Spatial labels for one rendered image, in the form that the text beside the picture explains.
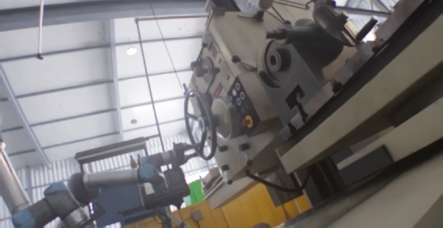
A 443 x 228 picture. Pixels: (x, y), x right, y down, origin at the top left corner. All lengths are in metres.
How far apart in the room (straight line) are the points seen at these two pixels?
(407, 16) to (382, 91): 0.16
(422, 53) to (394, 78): 0.07
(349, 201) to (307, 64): 0.43
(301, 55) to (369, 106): 0.28
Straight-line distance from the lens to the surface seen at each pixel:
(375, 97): 0.61
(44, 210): 0.86
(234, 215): 3.95
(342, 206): 0.50
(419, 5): 0.60
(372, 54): 0.64
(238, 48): 1.39
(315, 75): 0.77
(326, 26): 0.84
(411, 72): 0.57
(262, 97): 1.09
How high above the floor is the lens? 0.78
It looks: 24 degrees up
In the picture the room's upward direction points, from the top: 25 degrees counter-clockwise
